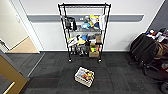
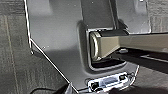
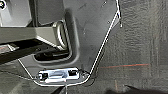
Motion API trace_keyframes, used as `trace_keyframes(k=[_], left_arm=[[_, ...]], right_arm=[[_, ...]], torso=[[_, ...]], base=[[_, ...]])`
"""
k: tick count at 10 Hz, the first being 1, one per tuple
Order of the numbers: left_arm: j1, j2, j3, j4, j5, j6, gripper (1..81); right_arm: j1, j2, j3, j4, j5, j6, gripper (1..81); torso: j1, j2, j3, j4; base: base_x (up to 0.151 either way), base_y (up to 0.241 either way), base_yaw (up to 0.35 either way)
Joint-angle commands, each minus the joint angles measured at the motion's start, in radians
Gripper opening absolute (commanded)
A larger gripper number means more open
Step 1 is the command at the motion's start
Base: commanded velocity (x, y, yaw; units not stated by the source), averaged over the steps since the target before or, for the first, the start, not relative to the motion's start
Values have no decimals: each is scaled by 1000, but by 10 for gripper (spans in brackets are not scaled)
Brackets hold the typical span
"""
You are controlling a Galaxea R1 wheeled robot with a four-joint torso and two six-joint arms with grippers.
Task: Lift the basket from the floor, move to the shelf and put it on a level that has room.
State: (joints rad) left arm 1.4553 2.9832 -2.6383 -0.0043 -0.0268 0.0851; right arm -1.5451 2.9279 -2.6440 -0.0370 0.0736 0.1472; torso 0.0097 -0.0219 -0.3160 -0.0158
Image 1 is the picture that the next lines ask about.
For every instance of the pale basket with dark spots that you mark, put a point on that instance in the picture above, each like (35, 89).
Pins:
(80, 80)

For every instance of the dark grey toy figures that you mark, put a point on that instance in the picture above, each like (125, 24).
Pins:
(78, 50)

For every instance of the green yellow item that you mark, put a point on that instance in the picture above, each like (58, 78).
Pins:
(94, 49)

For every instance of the blue round toy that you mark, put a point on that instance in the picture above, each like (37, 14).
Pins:
(84, 36)

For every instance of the black white stacked boxes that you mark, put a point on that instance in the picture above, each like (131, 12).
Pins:
(91, 38)

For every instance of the large open cardboard box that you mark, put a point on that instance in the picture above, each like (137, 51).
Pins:
(94, 54)

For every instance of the white red printed bag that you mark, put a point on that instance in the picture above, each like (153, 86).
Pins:
(72, 41)

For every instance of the small brown cardboard box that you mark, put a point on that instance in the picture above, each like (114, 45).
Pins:
(98, 38)

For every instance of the black bag with white print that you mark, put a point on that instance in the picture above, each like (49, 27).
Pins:
(70, 23)

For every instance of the yellow white blue plush toy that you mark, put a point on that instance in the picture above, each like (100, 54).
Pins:
(94, 20)

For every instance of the orange brown plush horse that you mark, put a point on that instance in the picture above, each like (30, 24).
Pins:
(87, 76)

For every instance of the tall white box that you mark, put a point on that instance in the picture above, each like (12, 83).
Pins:
(102, 21)

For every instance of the black chair with garments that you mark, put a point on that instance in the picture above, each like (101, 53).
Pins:
(146, 46)

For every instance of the colourful clutter pile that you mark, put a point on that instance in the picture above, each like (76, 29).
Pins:
(156, 34)

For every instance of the long grey wall band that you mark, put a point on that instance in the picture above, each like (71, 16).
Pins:
(126, 17)

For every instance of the white door frame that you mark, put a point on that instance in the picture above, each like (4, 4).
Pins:
(30, 30)

